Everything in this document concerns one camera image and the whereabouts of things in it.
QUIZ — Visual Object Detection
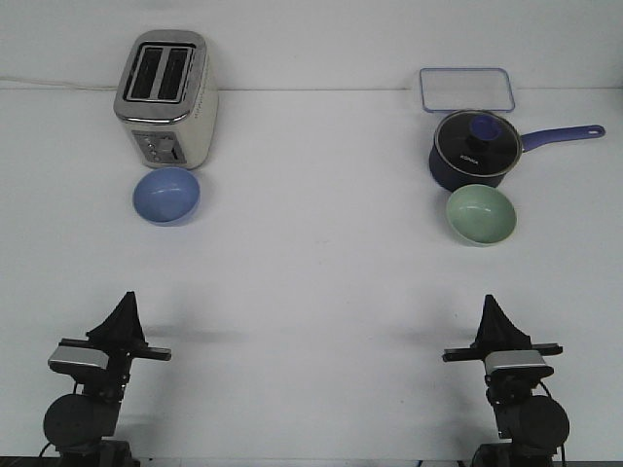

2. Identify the blue saucepan with handle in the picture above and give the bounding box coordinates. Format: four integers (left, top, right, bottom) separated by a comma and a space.
428, 125, 606, 192

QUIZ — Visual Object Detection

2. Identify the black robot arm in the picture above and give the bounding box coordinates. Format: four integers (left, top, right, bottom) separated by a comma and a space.
442, 294, 570, 466
43, 291, 171, 467

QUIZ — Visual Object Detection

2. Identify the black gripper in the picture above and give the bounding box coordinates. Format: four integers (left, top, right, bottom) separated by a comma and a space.
442, 294, 564, 399
58, 291, 171, 397

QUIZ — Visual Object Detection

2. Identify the green bowl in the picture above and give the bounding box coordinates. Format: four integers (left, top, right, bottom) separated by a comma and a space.
445, 184, 518, 246

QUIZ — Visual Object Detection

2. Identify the glass pot lid blue knob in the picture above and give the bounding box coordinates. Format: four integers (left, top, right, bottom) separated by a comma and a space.
434, 110, 522, 177

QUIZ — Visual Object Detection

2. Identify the blue bowl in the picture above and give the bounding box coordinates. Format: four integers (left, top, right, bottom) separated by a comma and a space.
131, 166, 201, 227

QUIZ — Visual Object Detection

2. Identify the white toaster power cable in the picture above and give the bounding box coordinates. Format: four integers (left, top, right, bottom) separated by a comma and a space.
0, 72, 121, 92

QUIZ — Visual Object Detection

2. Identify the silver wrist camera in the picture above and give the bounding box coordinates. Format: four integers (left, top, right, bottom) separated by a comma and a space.
484, 349, 546, 376
48, 345, 109, 375

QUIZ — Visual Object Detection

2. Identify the silver two-slot toaster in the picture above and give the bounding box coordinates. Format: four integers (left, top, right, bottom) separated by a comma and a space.
113, 29, 219, 169

